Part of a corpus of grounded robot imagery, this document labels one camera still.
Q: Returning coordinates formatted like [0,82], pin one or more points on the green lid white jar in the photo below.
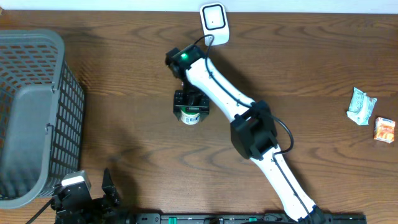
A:
[189,118]

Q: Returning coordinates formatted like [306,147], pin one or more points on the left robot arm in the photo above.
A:
[119,216]

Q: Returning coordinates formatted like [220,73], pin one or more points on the black mounting rail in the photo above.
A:
[155,218]

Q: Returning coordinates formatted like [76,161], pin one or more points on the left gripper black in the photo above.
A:
[106,205]

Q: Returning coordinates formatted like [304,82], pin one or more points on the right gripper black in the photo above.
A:
[202,102]

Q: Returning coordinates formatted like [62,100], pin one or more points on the teal wet wipes pack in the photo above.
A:
[361,107]

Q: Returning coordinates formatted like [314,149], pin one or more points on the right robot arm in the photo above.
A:
[253,132]

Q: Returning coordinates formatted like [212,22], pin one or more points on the white barcode scanner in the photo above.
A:
[214,22]

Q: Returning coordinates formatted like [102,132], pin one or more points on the orange snack packet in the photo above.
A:
[384,130]

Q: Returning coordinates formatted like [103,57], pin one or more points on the grey plastic shopping basket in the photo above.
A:
[42,111]

